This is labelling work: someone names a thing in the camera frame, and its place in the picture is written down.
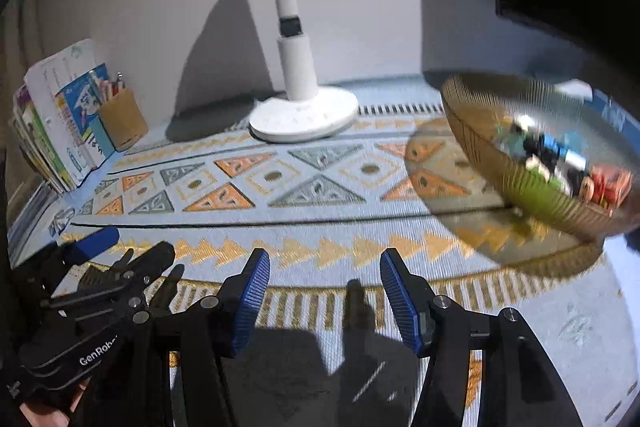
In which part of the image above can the pink card box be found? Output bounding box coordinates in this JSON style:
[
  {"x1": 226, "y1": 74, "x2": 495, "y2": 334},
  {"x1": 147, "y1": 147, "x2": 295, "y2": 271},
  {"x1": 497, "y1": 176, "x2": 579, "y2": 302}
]
[{"x1": 579, "y1": 164, "x2": 632, "y2": 209}]

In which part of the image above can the white desk lamp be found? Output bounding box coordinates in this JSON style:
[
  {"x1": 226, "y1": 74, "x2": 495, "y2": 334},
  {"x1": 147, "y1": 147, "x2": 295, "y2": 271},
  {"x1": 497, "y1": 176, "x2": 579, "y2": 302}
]
[{"x1": 248, "y1": 0, "x2": 358, "y2": 143}]

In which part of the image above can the person's left hand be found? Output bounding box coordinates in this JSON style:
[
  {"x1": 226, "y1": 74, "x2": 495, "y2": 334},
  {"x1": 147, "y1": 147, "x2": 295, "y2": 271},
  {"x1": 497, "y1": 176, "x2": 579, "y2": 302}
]
[{"x1": 20, "y1": 378, "x2": 90, "y2": 427}]

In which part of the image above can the row of upright books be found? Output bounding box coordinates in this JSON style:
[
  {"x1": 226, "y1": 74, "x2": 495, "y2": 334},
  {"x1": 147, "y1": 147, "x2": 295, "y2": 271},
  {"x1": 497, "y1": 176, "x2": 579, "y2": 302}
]
[{"x1": 10, "y1": 39, "x2": 115, "y2": 194}]

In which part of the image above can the patterned blue table mat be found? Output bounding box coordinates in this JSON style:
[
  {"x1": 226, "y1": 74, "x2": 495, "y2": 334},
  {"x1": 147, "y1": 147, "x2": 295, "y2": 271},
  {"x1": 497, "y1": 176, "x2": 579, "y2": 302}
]
[{"x1": 63, "y1": 83, "x2": 639, "y2": 426}]

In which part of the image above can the blue lighter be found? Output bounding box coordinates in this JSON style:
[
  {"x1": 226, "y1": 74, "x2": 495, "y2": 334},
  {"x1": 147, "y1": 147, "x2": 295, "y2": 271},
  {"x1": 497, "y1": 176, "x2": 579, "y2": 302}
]
[{"x1": 538, "y1": 133, "x2": 570, "y2": 170}]

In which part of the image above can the brown pen holder cup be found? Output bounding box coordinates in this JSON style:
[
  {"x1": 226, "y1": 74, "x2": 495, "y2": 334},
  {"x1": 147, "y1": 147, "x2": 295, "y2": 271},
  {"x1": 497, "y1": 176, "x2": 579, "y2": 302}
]
[{"x1": 99, "y1": 72, "x2": 149, "y2": 152}]

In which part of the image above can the light green plastic toy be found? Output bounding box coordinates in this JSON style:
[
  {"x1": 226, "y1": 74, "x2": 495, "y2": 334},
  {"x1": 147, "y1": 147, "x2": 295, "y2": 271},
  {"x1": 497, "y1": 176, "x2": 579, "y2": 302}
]
[{"x1": 518, "y1": 178, "x2": 575, "y2": 221}]

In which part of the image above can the amber ribbed glass bowl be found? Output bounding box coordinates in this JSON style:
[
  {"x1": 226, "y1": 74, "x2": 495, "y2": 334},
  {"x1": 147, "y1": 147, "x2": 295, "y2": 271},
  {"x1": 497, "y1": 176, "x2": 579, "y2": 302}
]
[{"x1": 442, "y1": 72, "x2": 639, "y2": 239}]

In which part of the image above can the stack of papers left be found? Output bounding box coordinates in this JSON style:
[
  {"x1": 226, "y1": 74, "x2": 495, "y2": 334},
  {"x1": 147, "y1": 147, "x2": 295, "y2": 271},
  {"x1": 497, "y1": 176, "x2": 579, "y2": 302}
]
[{"x1": 8, "y1": 182, "x2": 58, "y2": 265}]

